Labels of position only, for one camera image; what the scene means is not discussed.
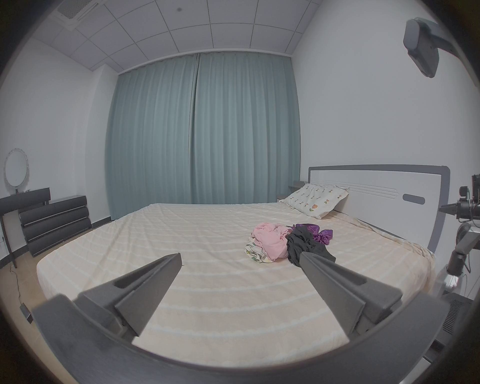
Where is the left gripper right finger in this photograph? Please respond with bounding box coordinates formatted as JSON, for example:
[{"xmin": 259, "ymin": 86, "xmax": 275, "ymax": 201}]
[{"xmin": 299, "ymin": 251, "xmax": 404, "ymax": 342}]

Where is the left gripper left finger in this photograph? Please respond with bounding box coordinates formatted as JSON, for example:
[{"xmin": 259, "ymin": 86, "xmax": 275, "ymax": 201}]
[{"xmin": 77, "ymin": 253, "xmax": 183, "ymax": 340}]

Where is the black T-shirt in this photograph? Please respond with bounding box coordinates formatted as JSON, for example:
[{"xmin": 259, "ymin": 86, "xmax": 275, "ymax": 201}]
[{"xmin": 285, "ymin": 225, "xmax": 337, "ymax": 269}]

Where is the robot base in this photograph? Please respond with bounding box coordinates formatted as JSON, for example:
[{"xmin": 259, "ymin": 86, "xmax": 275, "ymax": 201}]
[{"xmin": 422, "ymin": 262, "xmax": 480, "ymax": 366}]

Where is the bed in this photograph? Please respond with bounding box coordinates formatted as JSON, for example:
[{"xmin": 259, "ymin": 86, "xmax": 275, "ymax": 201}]
[{"xmin": 36, "ymin": 165, "xmax": 451, "ymax": 370}]

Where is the purple garment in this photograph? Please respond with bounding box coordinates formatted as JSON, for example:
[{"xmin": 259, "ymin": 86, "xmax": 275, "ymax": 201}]
[{"xmin": 292, "ymin": 223, "xmax": 334, "ymax": 257}]

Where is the pink garment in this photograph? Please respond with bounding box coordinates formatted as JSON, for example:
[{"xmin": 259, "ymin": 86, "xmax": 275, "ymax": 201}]
[{"xmin": 250, "ymin": 222, "xmax": 291, "ymax": 262}]

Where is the white printed garment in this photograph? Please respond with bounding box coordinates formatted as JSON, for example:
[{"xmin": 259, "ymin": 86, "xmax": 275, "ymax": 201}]
[{"xmin": 244, "ymin": 244, "xmax": 274, "ymax": 264}]

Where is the white printed pillow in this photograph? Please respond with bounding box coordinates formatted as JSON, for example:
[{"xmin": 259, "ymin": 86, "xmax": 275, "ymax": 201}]
[{"xmin": 279, "ymin": 183, "xmax": 349, "ymax": 220}]

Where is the black chest of drawers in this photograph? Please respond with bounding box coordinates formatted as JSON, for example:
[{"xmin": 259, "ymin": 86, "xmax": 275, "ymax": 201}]
[{"xmin": 19, "ymin": 195, "xmax": 93, "ymax": 257}]

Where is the grey white bedside table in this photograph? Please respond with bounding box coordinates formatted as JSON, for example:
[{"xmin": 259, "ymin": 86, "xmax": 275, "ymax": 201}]
[{"xmin": 276, "ymin": 181, "xmax": 306, "ymax": 203}]

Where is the black dressing table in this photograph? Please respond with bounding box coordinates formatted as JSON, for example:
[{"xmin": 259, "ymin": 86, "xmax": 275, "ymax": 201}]
[{"xmin": 0, "ymin": 187, "xmax": 51, "ymax": 269}]

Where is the round white-framed mirror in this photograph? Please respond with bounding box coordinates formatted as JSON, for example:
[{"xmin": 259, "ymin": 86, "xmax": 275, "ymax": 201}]
[{"xmin": 4, "ymin": 149, "xmax": 29, "ymax": 194}]

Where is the blue-green curtain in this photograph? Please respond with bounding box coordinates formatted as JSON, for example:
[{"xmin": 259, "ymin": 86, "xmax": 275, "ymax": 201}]
[{"xmin": 105, "ymin": 52, "xmax": 301, "ymax": 222}]

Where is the ceiling air conditioner vent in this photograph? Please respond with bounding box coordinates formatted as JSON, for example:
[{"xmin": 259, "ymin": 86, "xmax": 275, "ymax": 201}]
[{"xmin": 56, "ymin": 0, "xmax": 102, "ymax": 30}]

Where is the black cable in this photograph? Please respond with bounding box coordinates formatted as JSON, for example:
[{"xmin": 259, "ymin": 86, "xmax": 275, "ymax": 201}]
[{"xmin": 9, "ymin": 268, "xmax": 26, "ymax": 306}]

